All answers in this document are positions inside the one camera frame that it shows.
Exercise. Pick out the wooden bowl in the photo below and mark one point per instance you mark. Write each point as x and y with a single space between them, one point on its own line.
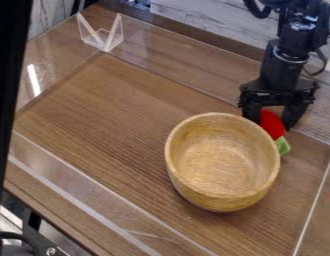
222 161

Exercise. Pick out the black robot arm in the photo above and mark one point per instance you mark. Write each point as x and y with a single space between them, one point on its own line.
292 54

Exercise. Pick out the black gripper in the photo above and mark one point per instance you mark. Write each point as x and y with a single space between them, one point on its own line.
296 100

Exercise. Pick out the red plush strawberry toy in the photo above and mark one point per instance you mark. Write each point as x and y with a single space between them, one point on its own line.
274 127

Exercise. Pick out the black table frame bracket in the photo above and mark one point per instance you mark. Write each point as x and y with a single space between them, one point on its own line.
43 246

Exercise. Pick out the black vertical post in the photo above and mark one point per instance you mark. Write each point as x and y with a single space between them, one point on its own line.
15 16

